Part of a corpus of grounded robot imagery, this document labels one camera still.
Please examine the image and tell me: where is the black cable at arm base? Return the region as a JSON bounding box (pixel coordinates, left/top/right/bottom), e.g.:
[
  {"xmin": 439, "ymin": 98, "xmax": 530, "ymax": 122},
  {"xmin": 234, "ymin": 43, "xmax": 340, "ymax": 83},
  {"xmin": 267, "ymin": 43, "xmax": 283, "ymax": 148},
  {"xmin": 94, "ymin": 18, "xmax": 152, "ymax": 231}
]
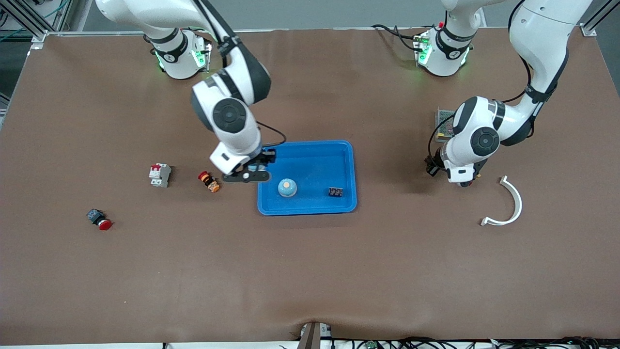
[{"xmin": 371, "ymin": 23, "xmax": 422, "ymax": 51}]

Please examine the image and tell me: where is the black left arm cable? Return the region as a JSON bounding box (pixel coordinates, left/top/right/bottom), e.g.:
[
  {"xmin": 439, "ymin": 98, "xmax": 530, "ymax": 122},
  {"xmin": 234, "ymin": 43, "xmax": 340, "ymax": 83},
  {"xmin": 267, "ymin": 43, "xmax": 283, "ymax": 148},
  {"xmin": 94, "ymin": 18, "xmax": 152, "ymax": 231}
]
[{"xmin": 428, "ymin": 0, "xmax": 538, "ymax": 163}]

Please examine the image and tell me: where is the white curved plastic piece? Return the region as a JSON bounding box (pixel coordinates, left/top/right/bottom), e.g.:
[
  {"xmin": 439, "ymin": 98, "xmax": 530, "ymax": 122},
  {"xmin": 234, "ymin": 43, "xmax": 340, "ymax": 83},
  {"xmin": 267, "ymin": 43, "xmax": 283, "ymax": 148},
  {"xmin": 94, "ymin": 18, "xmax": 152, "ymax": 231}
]
[{"xmin": 480, "ymin": 175, "xmax": 524, "ymax": 227}]

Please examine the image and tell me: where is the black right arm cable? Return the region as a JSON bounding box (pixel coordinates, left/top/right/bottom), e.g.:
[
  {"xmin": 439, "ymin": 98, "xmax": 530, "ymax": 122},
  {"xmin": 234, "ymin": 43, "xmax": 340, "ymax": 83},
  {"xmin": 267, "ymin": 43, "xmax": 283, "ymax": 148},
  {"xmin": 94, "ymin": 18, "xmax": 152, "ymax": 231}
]
[{"xmin": 193, "ymin": 0, "xmax": 287, "ymax": 147}]

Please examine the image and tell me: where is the white red circuit breaker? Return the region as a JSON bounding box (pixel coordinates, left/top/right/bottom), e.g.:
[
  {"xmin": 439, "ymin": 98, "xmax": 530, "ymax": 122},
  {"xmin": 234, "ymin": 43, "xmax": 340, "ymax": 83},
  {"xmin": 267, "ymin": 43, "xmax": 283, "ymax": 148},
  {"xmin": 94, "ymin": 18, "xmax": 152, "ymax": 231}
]
[{"xmin": 148, "ymin": 163, "xmax": 172, "ymax": 189}]

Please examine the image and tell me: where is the blue plastic tray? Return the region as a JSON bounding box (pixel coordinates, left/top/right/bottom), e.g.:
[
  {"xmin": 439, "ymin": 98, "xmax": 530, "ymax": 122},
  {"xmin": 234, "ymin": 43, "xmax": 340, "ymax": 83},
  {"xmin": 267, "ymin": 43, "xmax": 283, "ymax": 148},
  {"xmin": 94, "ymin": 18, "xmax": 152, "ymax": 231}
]
[{"xmin": 257, "ymin": 140, "xmax": 358, "ymax": 216}]

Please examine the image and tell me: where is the aluminium frame post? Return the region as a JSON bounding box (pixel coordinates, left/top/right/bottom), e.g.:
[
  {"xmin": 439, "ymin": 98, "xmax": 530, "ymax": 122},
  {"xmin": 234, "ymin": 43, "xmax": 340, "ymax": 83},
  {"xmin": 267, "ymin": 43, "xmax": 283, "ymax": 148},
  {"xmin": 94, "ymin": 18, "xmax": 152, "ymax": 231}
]
[
  {"xmin": 580, "ymin": 0, "xmax": 620, "ymax": 37},
  {"xmin": 0, "ymin": 0, "xmax": 93, "ymax": 49}
]

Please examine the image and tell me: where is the red mushroom push button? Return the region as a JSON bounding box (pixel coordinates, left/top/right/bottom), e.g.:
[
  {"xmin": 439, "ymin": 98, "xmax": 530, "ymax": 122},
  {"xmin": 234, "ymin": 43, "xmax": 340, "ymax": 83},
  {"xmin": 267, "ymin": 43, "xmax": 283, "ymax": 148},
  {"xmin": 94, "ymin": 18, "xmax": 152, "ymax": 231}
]
[{"xmin": 86, "ymin": 208, "xmax": 113, "ymax": 231}]

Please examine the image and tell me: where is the metal mesh power supply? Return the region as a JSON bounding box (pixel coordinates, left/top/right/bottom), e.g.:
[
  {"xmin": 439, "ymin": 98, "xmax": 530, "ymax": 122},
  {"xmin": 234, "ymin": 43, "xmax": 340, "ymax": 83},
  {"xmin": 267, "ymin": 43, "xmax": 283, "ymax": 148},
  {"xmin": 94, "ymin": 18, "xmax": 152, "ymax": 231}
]
[{"xmin": 435, "ymin": 109, "xmax": 456, "ymax": 143}]

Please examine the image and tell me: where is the black cable bundle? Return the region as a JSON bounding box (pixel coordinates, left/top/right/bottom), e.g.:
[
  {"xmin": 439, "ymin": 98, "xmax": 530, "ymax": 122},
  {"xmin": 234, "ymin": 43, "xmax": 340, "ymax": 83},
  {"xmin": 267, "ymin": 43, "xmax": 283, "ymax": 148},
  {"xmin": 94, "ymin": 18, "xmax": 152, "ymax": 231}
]
[{"xmin": 329, "ymin": 336, "xmax": 620, "ymax": 349}]

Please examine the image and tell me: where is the orange red emergency stop button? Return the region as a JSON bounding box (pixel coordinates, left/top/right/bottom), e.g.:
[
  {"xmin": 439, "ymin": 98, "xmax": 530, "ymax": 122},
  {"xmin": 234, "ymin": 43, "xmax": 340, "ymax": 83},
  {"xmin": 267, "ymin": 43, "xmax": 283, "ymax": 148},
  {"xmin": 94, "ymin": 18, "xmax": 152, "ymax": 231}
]
[{"xmin": 197, "ymin": 171, "xmax": 221, "ymax": 193}]

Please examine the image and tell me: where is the brown table mat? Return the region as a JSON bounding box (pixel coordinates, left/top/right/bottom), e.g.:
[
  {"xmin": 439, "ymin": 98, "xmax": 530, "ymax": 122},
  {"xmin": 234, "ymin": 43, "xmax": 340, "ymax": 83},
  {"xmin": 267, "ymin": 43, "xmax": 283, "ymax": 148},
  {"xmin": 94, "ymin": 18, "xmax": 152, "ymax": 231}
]
[{"xmin": 0, "ymin": 27, "xmax": 620, "ymax": 346}]

